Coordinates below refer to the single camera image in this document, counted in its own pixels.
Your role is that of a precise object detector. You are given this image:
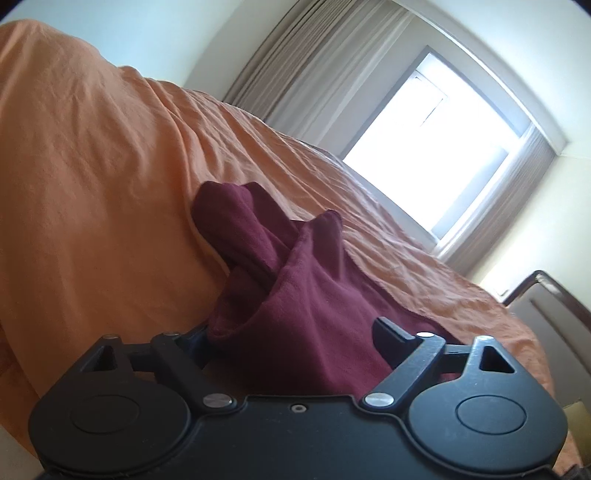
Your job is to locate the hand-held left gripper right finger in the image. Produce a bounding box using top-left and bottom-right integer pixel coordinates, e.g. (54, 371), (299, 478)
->
(359, 316), (516, 410)

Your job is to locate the maroon small cloth garment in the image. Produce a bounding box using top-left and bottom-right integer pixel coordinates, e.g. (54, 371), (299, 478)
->
(191, 181), (463, 398)

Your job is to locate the orange bed sheet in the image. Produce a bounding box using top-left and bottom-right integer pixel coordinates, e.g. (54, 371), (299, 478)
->
(0, 19), (556, 464)

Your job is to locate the dark wooden headboard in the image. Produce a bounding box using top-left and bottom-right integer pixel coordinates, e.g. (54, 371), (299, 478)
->
(501, 270), (591, 416)

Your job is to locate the yellow-green cloth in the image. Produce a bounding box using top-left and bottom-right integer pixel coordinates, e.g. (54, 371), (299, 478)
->
(561, 399), (591, 472)

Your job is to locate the white curtain rail cover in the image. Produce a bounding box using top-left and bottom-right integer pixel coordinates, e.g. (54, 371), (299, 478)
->
(392, 0), (574, 156)

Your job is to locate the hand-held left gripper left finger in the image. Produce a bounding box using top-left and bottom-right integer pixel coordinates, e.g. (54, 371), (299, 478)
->
(75, 324), (235, 414)

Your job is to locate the narrow beige curtain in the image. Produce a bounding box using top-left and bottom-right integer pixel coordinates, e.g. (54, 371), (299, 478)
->
(436, 124), (557, 278)

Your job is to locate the bright window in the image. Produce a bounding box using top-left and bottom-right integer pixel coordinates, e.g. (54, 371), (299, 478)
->
(341, 45), (537, 241)

